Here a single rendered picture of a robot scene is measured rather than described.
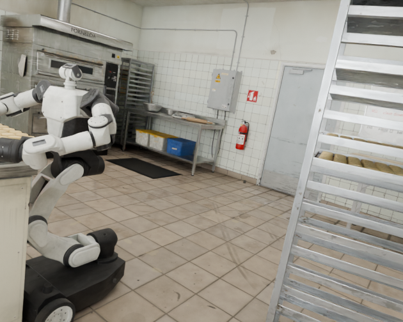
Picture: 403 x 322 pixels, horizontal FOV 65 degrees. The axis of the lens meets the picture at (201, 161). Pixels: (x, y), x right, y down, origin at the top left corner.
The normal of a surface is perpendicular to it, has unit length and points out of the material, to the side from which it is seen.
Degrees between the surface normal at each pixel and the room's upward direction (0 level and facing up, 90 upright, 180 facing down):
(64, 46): 90
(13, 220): 90
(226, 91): 90
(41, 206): 90
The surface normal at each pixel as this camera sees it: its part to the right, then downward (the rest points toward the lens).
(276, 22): -0.59, 0.06
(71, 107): 0.17, 0.14
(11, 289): 0.80, 0.25
